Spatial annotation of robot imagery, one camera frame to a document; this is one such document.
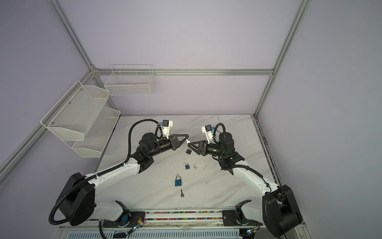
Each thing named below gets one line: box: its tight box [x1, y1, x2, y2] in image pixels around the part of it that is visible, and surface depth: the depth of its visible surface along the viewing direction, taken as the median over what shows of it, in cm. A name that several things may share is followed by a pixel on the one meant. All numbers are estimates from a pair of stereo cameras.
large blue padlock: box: [174, 174, 183, 187], surface depth 87 cm
